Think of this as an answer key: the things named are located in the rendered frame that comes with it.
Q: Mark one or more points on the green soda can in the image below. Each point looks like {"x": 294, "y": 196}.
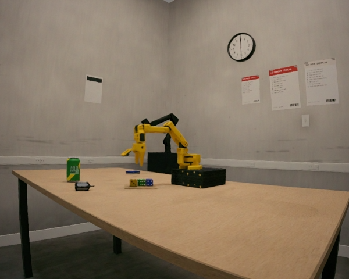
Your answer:
{"x": 73, "y": 170}

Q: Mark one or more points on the yellow die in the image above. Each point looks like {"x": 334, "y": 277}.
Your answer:
{"x": 133, "y": 182}

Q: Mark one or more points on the blue die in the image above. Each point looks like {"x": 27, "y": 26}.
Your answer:
{"x": 149, "y": 182}

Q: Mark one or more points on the green die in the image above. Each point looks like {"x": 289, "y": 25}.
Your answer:
{"x": 141, "y": 182}

